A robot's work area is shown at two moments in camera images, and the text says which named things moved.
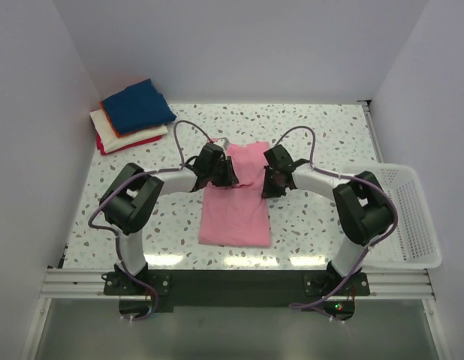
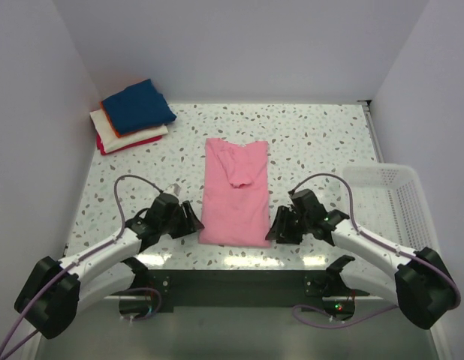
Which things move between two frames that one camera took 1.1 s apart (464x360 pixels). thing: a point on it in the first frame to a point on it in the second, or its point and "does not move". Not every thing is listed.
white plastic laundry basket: x=412 y=243 does not move
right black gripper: x=269 y=192 to x=279 y=231
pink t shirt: x=236 y=214 does not move
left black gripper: x=230 y=178 to x=190 y=223
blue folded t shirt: x=137 y=108 does not move
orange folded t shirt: x=119 y=136 does not move
